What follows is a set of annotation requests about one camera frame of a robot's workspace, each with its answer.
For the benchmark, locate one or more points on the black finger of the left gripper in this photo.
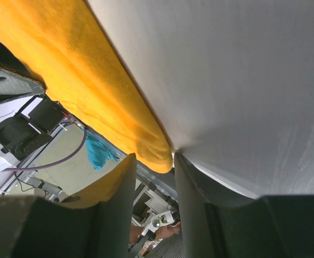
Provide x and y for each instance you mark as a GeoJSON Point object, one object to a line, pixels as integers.
{"type": "Point", "coordinates": [15, 80]}

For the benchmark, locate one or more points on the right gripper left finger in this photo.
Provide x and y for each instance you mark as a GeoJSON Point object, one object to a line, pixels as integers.
{"type": "Point", "coordinates": [94, 222]}

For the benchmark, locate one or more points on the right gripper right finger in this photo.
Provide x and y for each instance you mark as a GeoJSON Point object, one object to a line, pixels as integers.
{"type": "Point", "coordinates": [218, 222]}

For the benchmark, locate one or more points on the yellow t shirt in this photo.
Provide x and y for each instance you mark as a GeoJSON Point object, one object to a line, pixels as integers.
{"type": "Point", "coordinates": [61, 43]}

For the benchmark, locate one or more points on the teal cloth in background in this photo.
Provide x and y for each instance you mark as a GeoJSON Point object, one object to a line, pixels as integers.
{"type": "Point", "coordinates": [98, 153]}

